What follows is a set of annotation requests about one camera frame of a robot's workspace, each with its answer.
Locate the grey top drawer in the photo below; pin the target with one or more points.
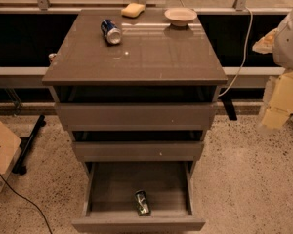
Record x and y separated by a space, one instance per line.
132 117

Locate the grey middle drawer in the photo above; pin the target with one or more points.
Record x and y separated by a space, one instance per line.
137 151

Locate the small can behind cabinet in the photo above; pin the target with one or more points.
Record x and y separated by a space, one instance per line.
51 57

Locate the grey drawer cabinet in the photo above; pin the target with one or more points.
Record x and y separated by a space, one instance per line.
155 63

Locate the green soda can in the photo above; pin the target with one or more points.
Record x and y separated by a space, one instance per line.
142 203

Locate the white shallow bowl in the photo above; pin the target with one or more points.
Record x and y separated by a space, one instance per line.
180 16

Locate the grey open bottom drawer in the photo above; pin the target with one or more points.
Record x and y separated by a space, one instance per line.
110 204

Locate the blue soda can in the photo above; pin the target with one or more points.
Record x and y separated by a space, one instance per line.
111 32

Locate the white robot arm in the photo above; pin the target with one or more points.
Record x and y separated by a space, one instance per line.
283 44

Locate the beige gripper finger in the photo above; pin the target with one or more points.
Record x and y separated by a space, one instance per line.
266 43
277 102

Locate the black stand leg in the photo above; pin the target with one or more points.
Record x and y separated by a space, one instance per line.
26 143

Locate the yellow sponge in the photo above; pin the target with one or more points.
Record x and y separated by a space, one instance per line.
132 10

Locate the black bracket under rail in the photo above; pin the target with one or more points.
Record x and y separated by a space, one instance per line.
229 108

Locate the cardboard box left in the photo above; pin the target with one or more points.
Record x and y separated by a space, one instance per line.
9 152

